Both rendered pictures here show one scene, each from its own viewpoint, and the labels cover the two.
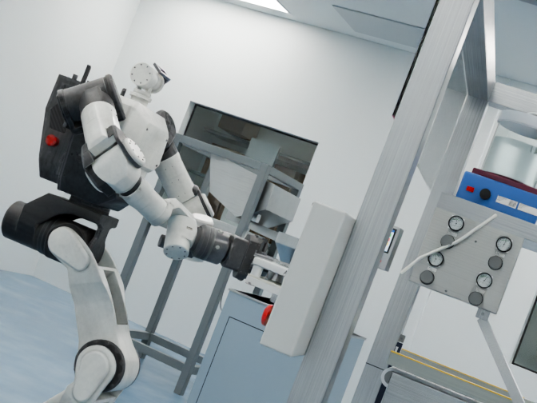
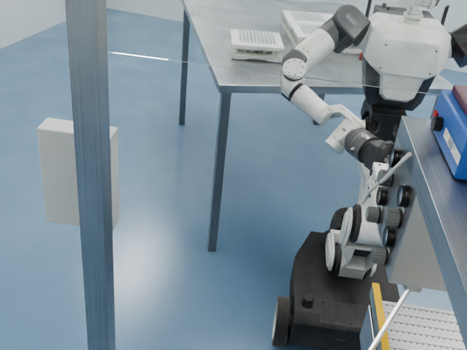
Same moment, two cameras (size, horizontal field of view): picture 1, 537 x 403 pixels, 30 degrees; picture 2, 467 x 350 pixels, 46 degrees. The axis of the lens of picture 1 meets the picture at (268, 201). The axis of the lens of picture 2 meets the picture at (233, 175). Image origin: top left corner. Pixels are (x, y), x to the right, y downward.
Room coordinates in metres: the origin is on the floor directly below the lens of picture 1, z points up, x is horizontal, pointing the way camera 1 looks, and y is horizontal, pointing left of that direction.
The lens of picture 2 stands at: (1.88, -1.27, 1.73)
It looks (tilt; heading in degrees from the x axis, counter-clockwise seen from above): 31 degrees down; 79
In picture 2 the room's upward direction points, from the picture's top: 6 degrees clockwise
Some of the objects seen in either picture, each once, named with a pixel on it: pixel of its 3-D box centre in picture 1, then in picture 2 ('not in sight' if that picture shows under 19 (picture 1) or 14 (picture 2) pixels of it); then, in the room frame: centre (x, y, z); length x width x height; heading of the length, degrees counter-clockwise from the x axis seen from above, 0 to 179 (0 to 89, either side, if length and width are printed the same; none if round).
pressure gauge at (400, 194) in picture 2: (503, 244); (403, 196); (2.32, -0.55, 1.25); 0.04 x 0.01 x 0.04; 75
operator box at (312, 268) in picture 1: (311, 280); (80, 176); (1.74, -0.12, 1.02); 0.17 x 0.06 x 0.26; 165
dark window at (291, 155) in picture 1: (234, 182); not in sight; (8.45, 0.33, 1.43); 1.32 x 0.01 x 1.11; 65
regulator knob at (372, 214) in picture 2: (427, 275); (373, 212); (2.35, -0.42, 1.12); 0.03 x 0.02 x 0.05; 75
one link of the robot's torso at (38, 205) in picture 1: (57, 226); (380, 119); (2.79, 0.53, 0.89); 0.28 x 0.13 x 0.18; 75
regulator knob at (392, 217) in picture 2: (495, 261); (393, 214); (2.31, -0.55, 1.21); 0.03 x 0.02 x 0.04; 75
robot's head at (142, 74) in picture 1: (145, 81); not in sight; (2.76, 0.44, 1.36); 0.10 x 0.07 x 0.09; 165
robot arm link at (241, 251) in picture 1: (228, 251); (372, 153); (2.55, 0.05, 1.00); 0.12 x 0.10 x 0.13; 107
